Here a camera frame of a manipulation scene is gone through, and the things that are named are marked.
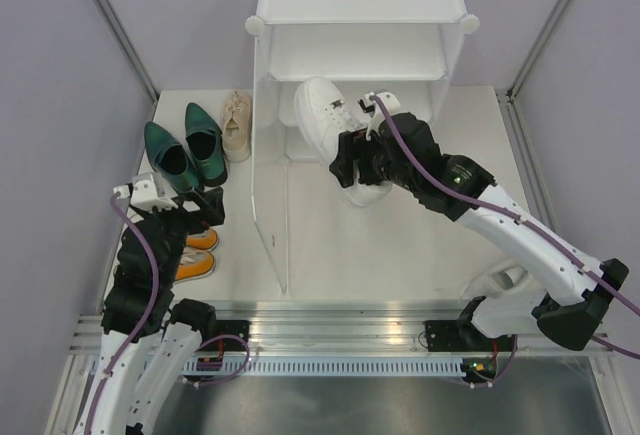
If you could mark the aluminium frame post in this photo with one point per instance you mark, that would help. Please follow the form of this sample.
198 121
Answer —
122 39
551 23

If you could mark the clear cabinet door panel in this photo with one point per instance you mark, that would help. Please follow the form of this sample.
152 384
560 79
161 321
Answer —
270 213

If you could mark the white slotted cable duct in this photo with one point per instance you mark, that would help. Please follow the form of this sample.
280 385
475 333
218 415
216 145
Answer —
327 366

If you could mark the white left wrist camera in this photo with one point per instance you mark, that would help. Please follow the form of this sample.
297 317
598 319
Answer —
146 192

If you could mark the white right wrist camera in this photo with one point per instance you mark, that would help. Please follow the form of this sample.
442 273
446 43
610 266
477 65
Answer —
378 106

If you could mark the orange sneaker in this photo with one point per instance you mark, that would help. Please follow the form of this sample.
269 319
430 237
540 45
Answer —
195 264
207 240

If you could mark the orange sneaker upper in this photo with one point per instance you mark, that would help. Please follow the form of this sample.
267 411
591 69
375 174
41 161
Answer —
207 240

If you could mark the orange sneaker lower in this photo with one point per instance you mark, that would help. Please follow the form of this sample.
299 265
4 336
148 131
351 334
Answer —
195 264

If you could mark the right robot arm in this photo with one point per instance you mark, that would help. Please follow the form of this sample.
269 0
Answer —
576 290

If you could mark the green pointed shoe right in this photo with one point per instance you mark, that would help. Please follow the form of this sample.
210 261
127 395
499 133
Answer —
204 139

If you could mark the right aluminium frame post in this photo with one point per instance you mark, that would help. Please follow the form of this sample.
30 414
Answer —
551 23

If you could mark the white sneaker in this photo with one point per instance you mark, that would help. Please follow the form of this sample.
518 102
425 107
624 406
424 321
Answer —
320 110
503 279

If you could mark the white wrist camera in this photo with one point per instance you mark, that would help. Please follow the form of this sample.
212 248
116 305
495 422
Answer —
146 192
378 106

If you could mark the green pointed shoe left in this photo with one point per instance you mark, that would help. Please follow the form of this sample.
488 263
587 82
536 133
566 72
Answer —
167 156

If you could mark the left aluminium frame post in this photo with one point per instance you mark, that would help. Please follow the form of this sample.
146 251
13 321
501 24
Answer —
122 39

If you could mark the white plastic shoe cabinet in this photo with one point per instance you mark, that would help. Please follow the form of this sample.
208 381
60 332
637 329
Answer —
360 45

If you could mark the beige sneaker left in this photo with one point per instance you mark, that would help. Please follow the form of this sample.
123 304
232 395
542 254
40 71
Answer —
237 120

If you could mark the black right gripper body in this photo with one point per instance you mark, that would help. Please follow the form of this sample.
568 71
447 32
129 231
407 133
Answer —
374 163

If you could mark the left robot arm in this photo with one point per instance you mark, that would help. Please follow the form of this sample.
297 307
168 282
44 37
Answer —
147 337

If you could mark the green pointed shoe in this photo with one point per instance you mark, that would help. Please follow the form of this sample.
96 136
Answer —
167 156
204 139

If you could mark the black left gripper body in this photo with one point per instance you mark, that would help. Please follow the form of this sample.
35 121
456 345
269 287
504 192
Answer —
180 220

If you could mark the aluminium mounting rail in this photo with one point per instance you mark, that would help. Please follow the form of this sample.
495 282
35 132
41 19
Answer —
289 328

